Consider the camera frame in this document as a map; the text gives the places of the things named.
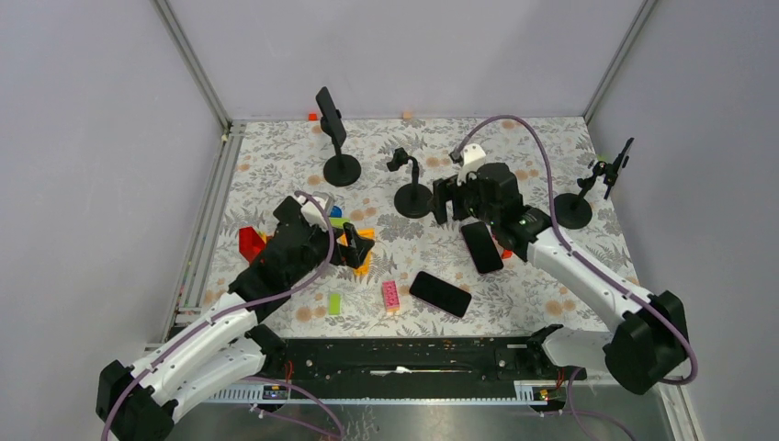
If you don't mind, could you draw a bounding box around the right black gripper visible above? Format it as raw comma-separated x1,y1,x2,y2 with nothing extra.
426,171,499,226

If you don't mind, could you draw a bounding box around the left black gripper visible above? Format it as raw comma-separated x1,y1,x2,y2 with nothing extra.
287,218,373,286

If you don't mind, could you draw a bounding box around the black pole stand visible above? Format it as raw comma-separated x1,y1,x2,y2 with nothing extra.
387,148,433,219
553,161,607,230

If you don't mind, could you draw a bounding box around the black phone purple case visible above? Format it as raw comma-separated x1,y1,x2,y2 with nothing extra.
460,222,503,275

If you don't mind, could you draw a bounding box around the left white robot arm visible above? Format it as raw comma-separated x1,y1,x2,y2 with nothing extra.
96,191,375,440

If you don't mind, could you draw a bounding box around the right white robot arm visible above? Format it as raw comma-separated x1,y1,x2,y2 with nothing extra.
431,163,699,395

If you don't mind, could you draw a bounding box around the long green block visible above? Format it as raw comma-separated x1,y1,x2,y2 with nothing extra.
330,218,350,230

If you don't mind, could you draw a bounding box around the floral patterned table mat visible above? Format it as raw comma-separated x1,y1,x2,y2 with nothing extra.
200,118,604,337

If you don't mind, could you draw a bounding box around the pink studded toy brick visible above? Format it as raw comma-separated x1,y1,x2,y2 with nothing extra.
381,280,401,313

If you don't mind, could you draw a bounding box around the small green block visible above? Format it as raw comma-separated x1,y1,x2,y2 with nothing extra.
328,293,342,316

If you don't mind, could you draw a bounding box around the red yellow toy truck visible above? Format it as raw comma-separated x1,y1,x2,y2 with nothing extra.
238,226,267,264

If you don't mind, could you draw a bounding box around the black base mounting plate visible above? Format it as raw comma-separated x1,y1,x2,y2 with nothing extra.
260,336,587,401

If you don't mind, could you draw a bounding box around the orange triangular plastic frame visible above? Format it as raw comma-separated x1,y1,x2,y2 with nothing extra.
338,228,376,277

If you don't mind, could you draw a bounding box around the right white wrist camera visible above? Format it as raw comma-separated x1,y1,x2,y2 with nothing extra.
457,143,486,186

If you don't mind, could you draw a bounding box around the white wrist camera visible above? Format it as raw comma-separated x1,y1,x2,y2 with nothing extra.
457,143,486,186
296,192,334,232

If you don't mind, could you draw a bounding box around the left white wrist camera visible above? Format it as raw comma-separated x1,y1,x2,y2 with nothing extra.
296,192,334,232

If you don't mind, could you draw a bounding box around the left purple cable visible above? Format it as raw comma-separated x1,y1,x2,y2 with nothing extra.
100,190,345,441

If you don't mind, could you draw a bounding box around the purple cable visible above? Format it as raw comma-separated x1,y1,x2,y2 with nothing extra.
100,190,345,441
453,115,700,441

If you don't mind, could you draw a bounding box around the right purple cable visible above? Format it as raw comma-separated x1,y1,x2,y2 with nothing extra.
453,115,700,441

